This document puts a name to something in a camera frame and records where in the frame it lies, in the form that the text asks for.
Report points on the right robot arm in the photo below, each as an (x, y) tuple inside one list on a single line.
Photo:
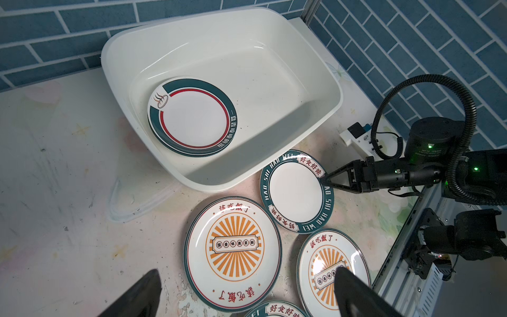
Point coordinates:
[(437, 152)]

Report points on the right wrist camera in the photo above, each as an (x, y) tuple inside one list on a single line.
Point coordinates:
[(357, 136)]

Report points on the orange sunburst plate lower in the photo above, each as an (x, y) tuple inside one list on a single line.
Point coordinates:
[(323, 252)]

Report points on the orange sunburst plate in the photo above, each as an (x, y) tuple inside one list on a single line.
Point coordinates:
[(323, 252), (232, 254)]

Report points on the green rim plate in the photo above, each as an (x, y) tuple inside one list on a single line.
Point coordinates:
[(193, 135), (276, 309), (293, 192)]

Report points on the orange sunburst plate upper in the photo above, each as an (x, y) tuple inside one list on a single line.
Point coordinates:
[(232, 254)]

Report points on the green red ring plate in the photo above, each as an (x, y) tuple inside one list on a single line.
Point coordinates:
[(185, 96)]

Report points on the white plastic bin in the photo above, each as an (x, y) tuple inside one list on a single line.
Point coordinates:
[(281, 88)]

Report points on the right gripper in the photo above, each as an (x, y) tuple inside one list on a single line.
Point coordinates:
[(387, 174)]

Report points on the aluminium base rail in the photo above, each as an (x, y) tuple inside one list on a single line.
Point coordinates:
[(478, 237)]

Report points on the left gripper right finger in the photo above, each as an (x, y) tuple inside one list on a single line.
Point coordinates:
[(355, 298)]

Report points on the right corner aluminium post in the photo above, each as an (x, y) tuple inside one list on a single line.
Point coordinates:
[(309, 10)]

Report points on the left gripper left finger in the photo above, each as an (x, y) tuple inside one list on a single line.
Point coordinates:
[(142, 299)]

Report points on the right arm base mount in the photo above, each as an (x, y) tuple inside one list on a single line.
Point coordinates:
[(431, 243)]

